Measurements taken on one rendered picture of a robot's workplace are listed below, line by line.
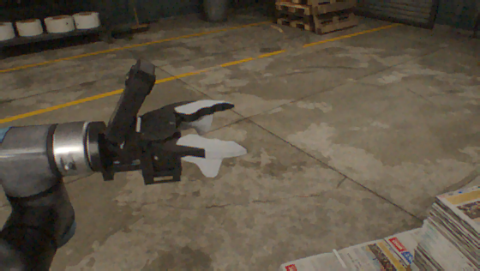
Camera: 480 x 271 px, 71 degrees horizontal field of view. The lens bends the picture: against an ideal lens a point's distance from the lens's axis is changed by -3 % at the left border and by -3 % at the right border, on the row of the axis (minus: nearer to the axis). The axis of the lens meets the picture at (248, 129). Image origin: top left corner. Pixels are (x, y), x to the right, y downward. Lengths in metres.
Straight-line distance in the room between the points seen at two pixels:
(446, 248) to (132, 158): 0.56
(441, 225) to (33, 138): 0.68
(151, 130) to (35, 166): 0.15
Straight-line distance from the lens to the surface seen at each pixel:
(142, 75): 0.44
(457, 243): 0.71
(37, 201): 0.56
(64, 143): 0.50
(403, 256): 1.25
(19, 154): 0.52
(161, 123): 0.50
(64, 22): 6.09
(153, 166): 0.50
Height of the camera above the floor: 1.47
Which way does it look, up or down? 29 degrees down
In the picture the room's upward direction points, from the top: straight up
